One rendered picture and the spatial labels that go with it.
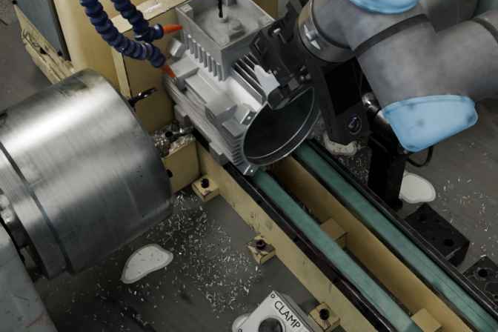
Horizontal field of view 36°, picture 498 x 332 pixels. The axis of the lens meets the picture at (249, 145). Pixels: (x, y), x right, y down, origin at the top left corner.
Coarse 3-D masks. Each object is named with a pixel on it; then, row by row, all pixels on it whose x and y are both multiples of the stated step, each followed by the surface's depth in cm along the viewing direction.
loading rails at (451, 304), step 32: (288, 160) 129; (320, 160) 125; (224, 192) 133; (256, 192) 120; (320, 192) 125; (352, 192) 120; (256, 224) 127; (288, 224) 116; (352, 224) 121; (384, 224) 117; (256, 256) 125; (288, 256) 123; (320, 256) 112; (384, 256) 118; (416, 256) 113; (320, 288) 118; (352, 288) 109; (416, 288) 114; (448, 288) 109; (320, 320) 117; (352, 320) 114; (384, 320) 105; (416, 320) 114; (448, 320) 111; (480, 320) 106
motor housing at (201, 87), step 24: (240, 72) 113; (192, 96) 118; (216, 96) 114; (240, 96) 112; (264, 96) 110; (312, 96) 120; (192, 120) 123; (264, 120) 127; (288, 120) 125; (312, 120) 122; (216, 144) 117; (240, 144) 113; (264, 144) 124; (288, 144) 124; (264, 168) 122
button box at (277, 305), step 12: (264, 300) 92; (276, 300) 91; (288, 300) 93; (264, 312) 91; (276, 312) 91; (288, 312) 90; (300, 312) 93; (252, 324) 91; (288, 324) 89; (300, 324) 89; (312, 324) 92
